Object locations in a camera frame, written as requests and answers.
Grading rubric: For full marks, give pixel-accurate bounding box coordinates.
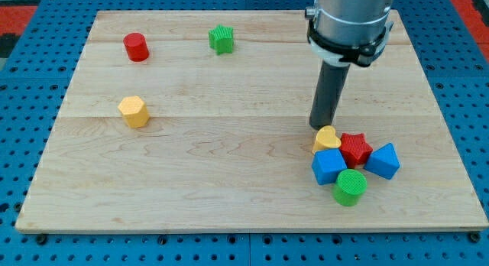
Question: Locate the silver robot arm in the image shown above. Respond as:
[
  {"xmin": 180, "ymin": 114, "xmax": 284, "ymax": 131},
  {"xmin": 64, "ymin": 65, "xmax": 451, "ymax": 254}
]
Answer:
[{"xmin": 305, "ymin": 0, "xmax": 393, "ymax": 67}]

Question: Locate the yellow heart block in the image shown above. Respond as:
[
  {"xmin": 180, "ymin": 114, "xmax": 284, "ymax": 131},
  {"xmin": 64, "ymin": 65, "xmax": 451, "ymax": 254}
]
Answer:
[{"xmin": 312, "ymin": 125, "xmax": 342, "ymax": 154}]

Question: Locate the green star block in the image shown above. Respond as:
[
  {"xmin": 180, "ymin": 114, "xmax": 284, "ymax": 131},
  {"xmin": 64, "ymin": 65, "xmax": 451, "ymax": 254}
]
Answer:
[{"xmin": 208, "ymin": 24, "xmax": 234, "ymax": 55}]

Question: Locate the red star block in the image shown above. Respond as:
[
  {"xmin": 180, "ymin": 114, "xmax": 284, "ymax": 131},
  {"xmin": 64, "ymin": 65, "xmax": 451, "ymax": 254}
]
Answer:
[{"xmin": 339, "ymin": 133, "xmax": 373, "ymax": 169}]

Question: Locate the wooden board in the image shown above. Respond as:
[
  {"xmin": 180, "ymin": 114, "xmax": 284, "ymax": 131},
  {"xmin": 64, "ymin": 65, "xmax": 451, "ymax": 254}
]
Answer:
[{"xmin": 15, "ymin": 11, "xmax": 488, "ymax": 234}]

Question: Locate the blue cube block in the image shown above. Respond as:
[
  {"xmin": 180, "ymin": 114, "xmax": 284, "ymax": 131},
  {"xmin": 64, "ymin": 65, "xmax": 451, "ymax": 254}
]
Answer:
[{"xmin": 311, "ymin": 148, "xmax": 347, "ymax": 185}]

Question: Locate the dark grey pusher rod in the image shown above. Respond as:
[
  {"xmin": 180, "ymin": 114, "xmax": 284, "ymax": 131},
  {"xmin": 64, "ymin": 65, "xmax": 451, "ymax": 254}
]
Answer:
[{"xmin": 309, "ymin": 62, "xmax": 349, "ymax": 130}]

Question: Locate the yellow hexagon block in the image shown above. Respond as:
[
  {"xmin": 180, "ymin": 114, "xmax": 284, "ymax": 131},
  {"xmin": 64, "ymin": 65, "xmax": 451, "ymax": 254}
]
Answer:
[{"xmin": 118, "ymin": 96, "xmax": 150, "ymax": 128}]

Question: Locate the green cylinder block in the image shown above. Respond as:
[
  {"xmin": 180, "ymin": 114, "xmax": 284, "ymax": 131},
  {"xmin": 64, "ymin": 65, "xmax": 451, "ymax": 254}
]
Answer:
[{"xmin": 332, "ymin": 169, "xmax": 368, "ymax": 206}]

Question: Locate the red cylinder block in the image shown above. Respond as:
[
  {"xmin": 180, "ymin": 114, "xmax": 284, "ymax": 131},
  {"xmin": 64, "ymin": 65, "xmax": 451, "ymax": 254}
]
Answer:
[{"xmin": 123, "ymin": 32, "xmax": 150, "ymax": 62}]

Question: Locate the blue triangle block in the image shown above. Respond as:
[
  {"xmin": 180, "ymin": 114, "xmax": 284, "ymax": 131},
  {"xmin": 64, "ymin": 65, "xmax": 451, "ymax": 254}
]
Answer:
[{"xmin": 364, "ymin": 143, "xmax": 400, "ymax": 180}]

